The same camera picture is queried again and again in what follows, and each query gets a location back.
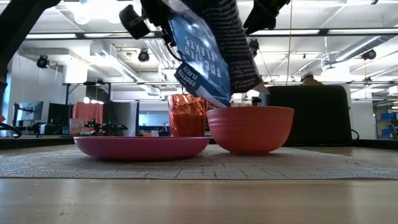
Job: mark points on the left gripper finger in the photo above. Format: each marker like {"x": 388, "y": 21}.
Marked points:
{"x": 157, "y": 14}

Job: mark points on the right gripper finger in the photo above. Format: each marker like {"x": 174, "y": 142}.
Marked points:
{"x": 262, "y": 17}

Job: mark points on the blue cereal box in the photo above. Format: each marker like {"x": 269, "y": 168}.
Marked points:
{"x": 205, "y": 56}

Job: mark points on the orange faceted glass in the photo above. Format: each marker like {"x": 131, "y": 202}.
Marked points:
{"x": 186, "y": 119}

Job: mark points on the red bowl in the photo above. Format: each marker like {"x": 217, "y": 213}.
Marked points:
{"x": 250, "y": 130}

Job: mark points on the pink plate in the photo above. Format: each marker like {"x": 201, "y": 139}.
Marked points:
{"x": 141, "y": 147}

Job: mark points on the grey woven placemat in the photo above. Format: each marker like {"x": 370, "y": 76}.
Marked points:
{"x": 280, "y": 166}

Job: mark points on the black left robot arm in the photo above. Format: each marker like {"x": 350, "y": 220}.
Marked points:
{"x": 18, "y": 25}

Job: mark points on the person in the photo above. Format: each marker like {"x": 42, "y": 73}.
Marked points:
{"x": 312, "y": 81}

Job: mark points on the black toaster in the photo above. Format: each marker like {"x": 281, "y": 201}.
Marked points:
{"x": 311, "y": 112}

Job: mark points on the grey partition panel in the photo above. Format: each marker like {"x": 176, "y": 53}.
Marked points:
{"x": 124, "y": 118}

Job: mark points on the orange hanging cloth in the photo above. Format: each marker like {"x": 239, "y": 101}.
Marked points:
{"x": 87, "y": 112}

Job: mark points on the small black background robot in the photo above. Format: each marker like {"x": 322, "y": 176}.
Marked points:
{"x": 105, "y": 127}

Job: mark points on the small pale box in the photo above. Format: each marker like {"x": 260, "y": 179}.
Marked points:
{"x": 77, "y": 126}

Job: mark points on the computer monitor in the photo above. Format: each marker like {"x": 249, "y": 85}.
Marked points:
{"x": 29, "y": 111}

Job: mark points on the shelf with blue bins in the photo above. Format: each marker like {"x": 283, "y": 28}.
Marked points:
{"x": 387, "y": 119}

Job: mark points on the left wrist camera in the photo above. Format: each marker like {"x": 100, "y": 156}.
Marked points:
{"x": 134, "y": 22}

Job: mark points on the black overhead frame beam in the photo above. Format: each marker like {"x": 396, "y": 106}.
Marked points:
{"x": 295, "y": 32}

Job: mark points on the black table frame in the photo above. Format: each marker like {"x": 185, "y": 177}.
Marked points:
{"x": 67, "y": 93}

